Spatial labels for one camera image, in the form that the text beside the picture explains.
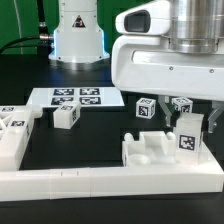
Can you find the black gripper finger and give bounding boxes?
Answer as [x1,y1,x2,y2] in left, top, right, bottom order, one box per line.
[208,101,224,133]

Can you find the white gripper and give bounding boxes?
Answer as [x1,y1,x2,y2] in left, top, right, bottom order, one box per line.
[111,35,224,127]

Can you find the white chair seat part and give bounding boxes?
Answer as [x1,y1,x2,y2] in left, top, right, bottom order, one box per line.
[122,131,176,167]

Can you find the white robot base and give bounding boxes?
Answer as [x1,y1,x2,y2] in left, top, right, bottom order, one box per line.
[49,0,110,71]

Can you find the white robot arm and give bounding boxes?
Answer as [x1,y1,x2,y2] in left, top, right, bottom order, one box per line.
[111,0,224,132]

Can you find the white tagged cube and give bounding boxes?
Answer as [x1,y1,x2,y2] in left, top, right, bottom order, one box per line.
[136,98,156,119]
[172,97,193,113]

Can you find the white tag sheet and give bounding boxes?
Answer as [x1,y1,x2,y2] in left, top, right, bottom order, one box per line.
[28,87,124,108]

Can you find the black cable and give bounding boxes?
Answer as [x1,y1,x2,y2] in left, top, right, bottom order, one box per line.
[0,34,56,56]

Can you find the white U-shaped frame fence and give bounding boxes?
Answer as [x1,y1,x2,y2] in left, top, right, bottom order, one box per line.
[0,141,224,202]

